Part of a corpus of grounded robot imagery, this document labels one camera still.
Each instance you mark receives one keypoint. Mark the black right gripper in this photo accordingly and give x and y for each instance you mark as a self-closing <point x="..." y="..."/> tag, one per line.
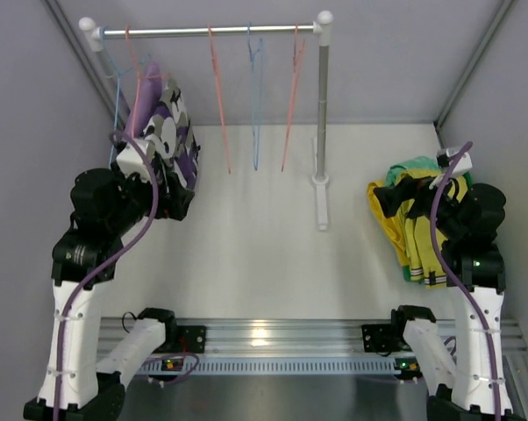
<point x="396" y="198"/>

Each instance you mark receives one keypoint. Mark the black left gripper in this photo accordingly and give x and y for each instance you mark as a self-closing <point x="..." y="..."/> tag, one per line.
<point x="173" y="202"/>

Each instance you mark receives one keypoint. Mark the green tie-dye trousers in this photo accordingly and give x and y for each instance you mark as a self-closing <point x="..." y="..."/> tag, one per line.
<point x="418" y="166"/>

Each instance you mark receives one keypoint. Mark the olive yellow trousers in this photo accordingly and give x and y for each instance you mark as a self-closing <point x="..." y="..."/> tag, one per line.
<point x="422" y="245"/>

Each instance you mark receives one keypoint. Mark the pink hanger of olive trousers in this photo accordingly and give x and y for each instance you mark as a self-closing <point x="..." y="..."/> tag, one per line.
<point x="218" y="85"/>

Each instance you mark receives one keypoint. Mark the blue hanger of green trousers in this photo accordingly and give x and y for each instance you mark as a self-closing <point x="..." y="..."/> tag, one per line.
<point x="256" y="56"/>

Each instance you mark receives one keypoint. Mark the pink hanger of yellow trousers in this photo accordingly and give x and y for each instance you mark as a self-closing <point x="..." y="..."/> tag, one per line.
<point x="297" y="59"/>

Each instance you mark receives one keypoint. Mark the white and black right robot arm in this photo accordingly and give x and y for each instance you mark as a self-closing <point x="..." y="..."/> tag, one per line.
<point x="470" y="384"/>

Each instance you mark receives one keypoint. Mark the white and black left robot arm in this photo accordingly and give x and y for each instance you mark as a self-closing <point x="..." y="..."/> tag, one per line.
<point x="77" y="385"/>

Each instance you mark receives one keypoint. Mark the camouflage trousers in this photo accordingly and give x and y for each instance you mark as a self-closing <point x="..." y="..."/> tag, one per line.
<point x="171" y="132"/>

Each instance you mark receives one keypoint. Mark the purple trousers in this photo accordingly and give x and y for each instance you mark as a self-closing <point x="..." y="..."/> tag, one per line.
<point x="146" y="100"/>

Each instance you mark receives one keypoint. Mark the empty light blue hanger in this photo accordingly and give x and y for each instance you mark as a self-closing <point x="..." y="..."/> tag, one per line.
<point x="121" y="107"/>

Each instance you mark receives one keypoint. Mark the green plastic bin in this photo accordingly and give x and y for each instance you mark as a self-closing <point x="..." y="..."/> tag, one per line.
<point x="406" y="274"/>

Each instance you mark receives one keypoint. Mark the silver clothes rack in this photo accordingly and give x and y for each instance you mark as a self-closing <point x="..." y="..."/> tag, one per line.
<point x="322" y="28"/>

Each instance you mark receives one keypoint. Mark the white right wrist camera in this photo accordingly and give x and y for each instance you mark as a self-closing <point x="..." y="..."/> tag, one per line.
<point x="452" y="161"/>

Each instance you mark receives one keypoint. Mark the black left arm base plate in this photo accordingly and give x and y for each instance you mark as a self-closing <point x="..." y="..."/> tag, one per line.
<point x="193" y="338"/>

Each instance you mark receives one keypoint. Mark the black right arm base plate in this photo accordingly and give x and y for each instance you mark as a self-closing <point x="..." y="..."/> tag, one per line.
<point x="382" y="339"/>

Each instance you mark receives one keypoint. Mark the aluminium mounting rail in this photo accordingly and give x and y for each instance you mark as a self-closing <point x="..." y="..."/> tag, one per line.
<point x="291" y="347"/>

